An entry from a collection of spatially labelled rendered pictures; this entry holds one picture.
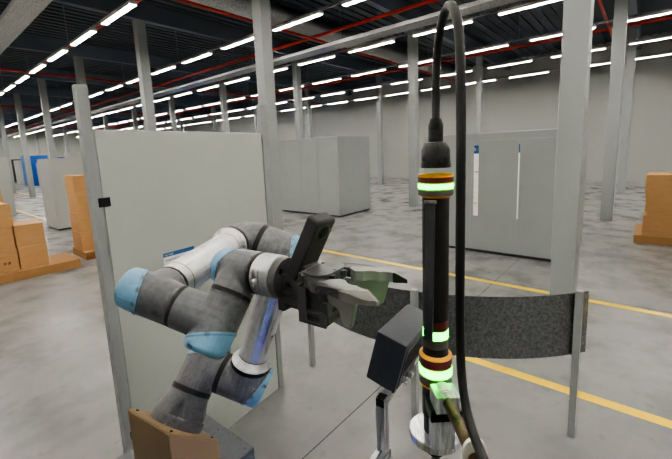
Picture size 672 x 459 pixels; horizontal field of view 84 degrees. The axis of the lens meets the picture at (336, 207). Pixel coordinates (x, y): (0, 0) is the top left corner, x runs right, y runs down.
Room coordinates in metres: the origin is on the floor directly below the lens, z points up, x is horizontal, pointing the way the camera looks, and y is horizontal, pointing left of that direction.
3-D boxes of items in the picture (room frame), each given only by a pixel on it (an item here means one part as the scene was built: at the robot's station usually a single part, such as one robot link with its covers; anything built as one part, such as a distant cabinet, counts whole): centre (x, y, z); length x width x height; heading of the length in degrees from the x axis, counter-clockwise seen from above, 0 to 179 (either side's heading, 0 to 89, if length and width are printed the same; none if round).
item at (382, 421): (1.10, -0.13, 0.96); 0.03 x 0.03 x 0.20; 56
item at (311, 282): (0.52, 0.02, 1.66); 0.09 x 0.05 x 0.02; 34
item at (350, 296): (0.48, -0.01, 1.64); 0.09 x 0.03 x 0.06; 34
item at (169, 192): (2.26, 0.83, 1.10); 1.21 x 0.05 x 2.20; 146
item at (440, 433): (0.45, -0.13, 1.50); 0.09 x 0.07 x 0.10; 1
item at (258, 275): (0.62, 0.11, 1.64); 0.08 x 0.05 x 0.08; 146
